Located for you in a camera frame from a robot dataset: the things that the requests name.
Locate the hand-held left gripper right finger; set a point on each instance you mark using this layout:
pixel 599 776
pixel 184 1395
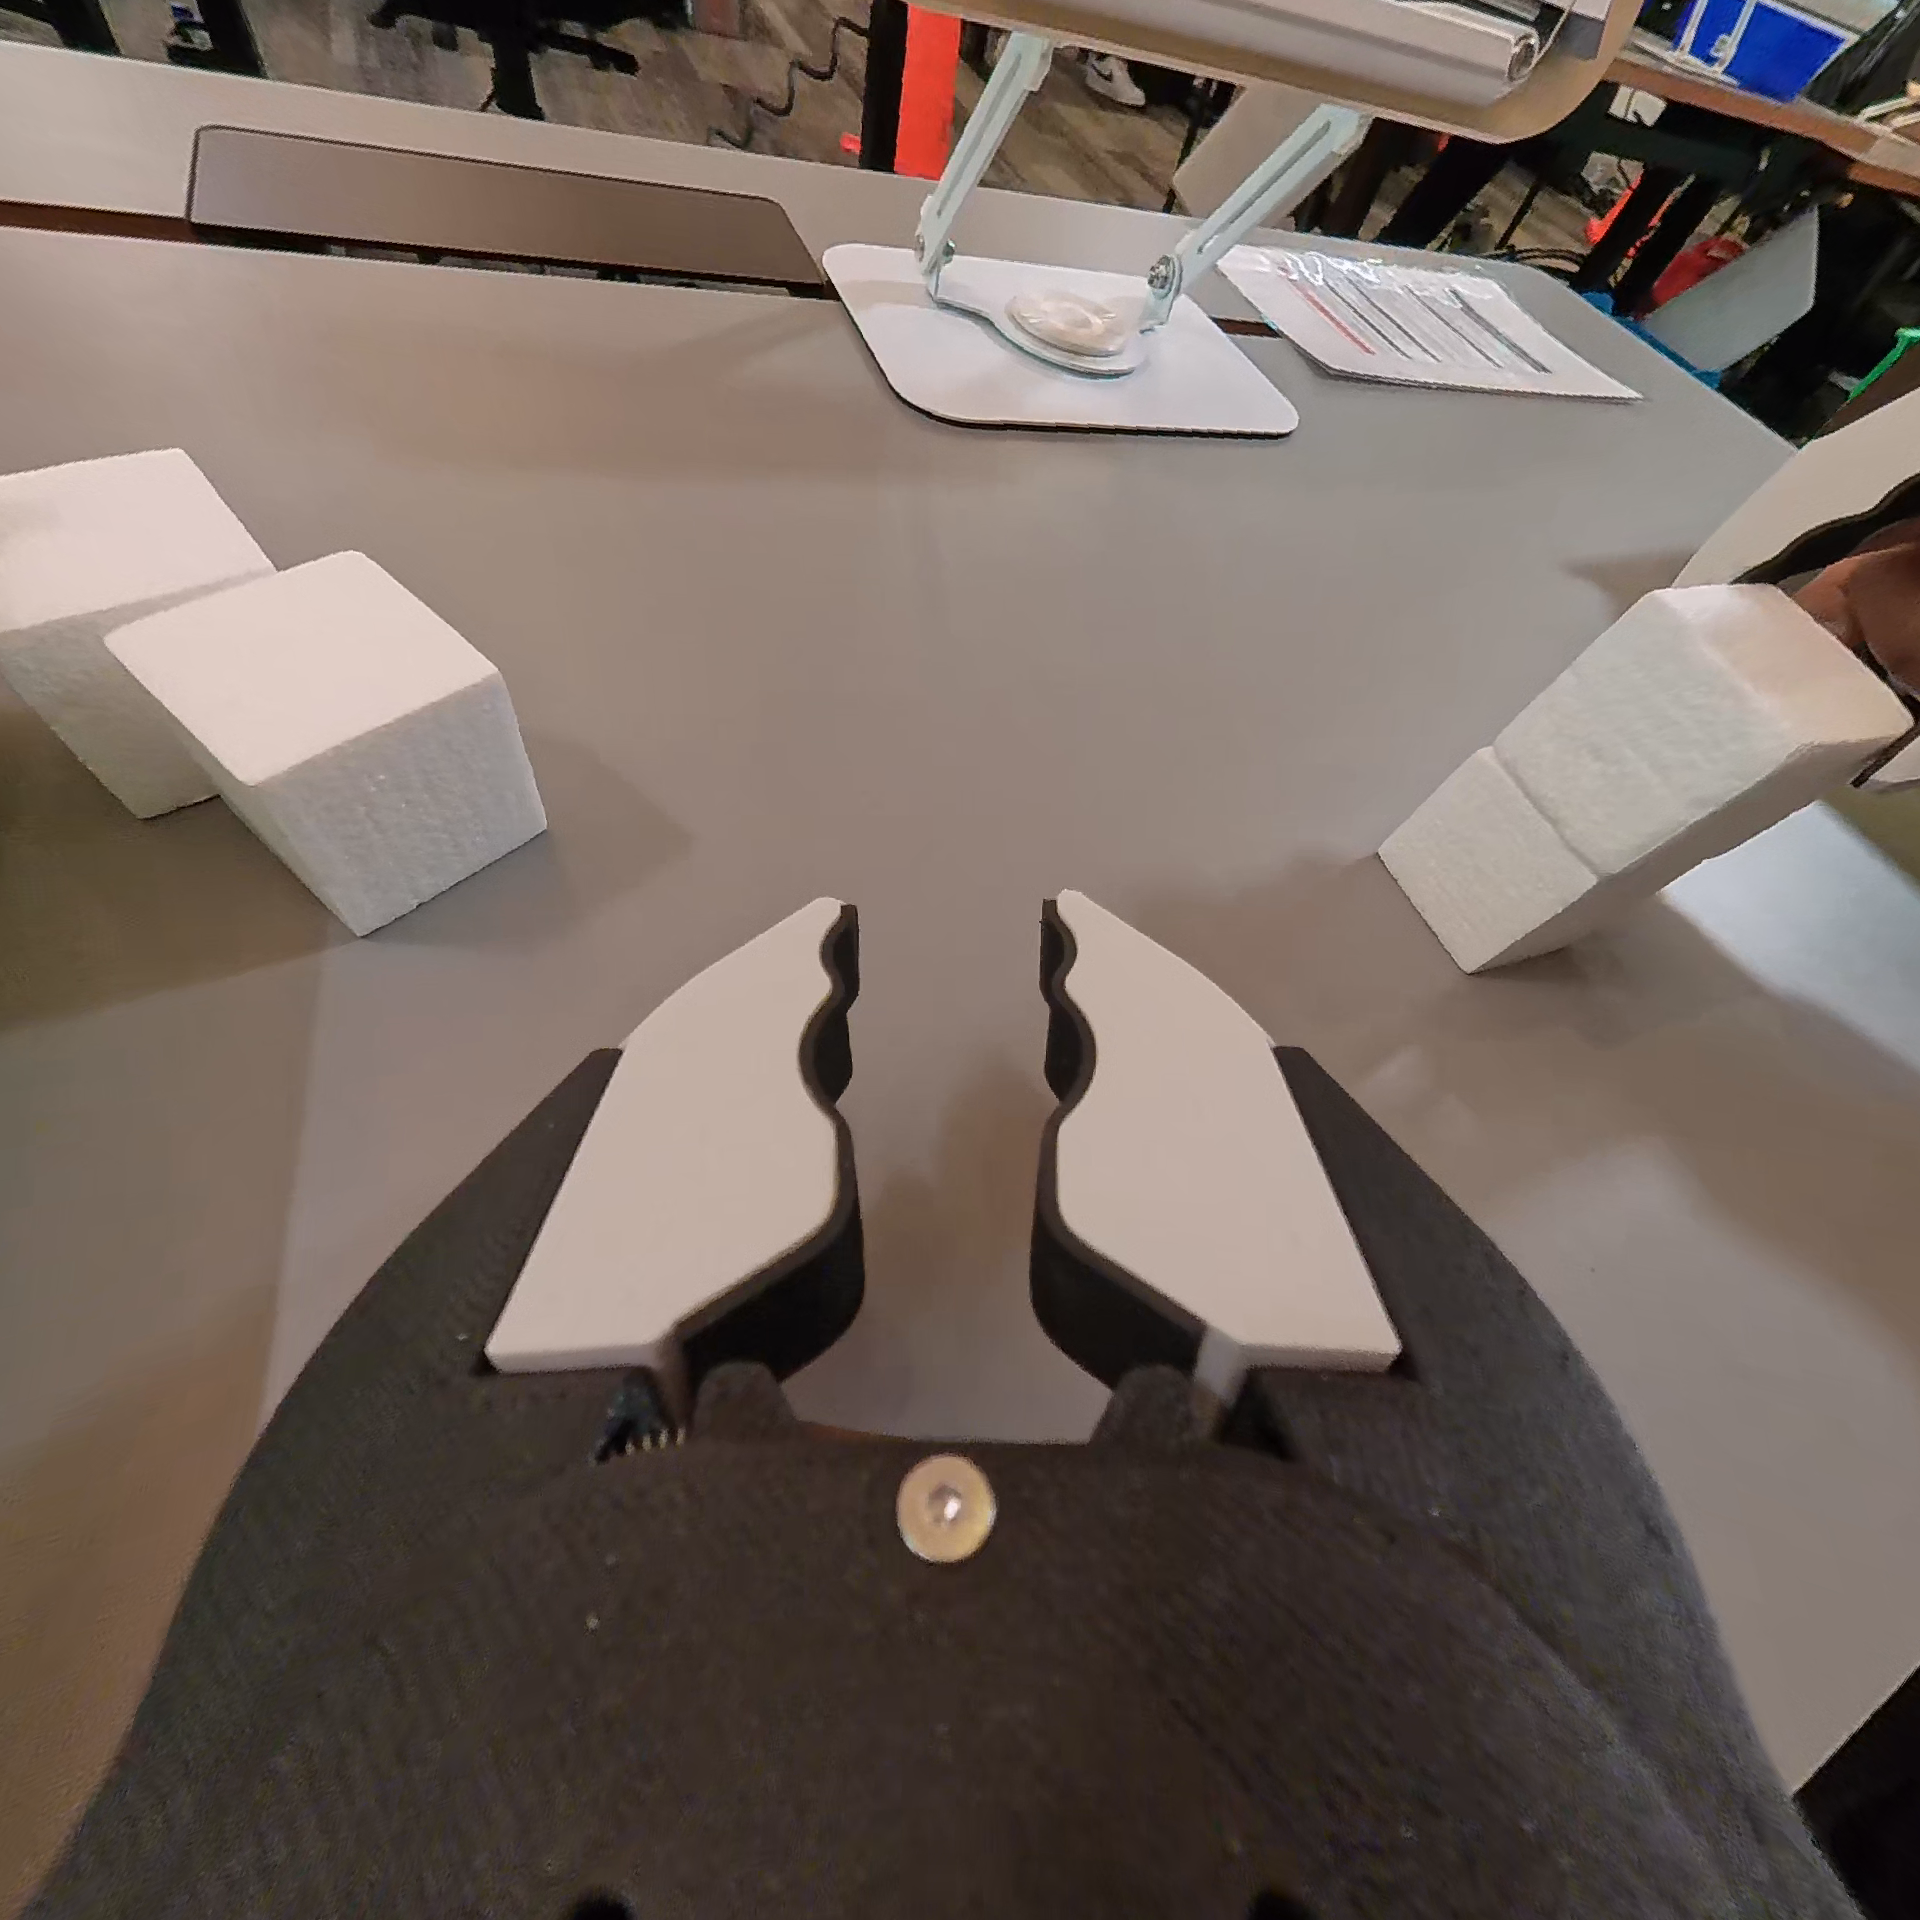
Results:
pixel 1201 1184

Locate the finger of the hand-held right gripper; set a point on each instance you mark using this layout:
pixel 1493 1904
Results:
pixel 1846 481
pixel 1902 756

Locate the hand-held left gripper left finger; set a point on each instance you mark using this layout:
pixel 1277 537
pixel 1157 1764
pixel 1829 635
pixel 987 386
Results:
pixel 690 1184

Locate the white foam cube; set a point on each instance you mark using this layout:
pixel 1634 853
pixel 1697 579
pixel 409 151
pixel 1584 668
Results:
pixel 1665 735
pixel 1483 869
pixel 106 599
pixel 330 749

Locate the brown desk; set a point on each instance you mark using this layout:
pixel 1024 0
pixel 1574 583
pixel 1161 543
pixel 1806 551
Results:
pixel 1799 143

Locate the grey desk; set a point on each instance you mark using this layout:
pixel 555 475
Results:
pixel 901 599

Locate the person's right hand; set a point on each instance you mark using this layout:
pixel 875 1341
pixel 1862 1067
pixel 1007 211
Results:
pixel 1881 599

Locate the green plastic bin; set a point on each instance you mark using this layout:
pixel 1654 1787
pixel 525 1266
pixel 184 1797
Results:
pixel 1891 381

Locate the blue storage box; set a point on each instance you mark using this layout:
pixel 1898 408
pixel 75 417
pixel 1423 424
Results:
pixel 1757 44

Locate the printed sheet in plastic sleeve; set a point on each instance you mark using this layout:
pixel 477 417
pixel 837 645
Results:
pixel 1424 323

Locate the white laptop stand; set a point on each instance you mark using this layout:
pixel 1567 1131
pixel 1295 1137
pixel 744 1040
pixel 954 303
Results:
pixel 931 345

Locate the orange red panel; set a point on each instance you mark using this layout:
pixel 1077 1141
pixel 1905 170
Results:
pixel 906 83

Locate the black office chair base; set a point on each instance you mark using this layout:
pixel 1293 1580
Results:
pixel 510 53

